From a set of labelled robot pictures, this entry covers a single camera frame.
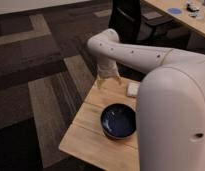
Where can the blue round disc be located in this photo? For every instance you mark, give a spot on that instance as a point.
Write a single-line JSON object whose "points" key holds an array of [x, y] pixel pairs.
{"points": [[174, 11]]}

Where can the wooden desk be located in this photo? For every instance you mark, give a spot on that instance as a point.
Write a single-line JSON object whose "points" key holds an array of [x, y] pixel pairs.
{"points": [[184, 18]]}

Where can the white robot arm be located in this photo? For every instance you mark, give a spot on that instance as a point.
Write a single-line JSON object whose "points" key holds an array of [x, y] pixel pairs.
{"points": [[170, 110]]}

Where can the small wooden table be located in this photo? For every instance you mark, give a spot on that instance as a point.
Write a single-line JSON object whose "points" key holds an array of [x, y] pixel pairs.
{"points": [[85, 139]]}

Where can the small clutter on desk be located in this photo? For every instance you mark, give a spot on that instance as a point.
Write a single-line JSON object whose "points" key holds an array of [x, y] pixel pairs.
{"points": [[196, 11]]}

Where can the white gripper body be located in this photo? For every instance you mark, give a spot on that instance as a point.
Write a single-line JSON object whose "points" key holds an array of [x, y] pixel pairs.
{"points": [[107, 69]]}

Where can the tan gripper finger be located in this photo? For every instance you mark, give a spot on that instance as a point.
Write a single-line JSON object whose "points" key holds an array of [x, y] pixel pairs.
{"points": [[100, 82], [118, 79]]}

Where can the white sponge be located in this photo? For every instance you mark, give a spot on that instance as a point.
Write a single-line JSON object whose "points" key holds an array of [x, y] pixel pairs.
{"points": [[132, 89]]}

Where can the black office chair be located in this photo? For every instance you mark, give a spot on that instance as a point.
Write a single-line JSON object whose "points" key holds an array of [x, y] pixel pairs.
{"points": [[126, 19]]}

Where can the dark blue ceramic bowl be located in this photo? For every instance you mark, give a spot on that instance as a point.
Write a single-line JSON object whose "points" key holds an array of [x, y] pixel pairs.
{"points": [[118, 121]]}

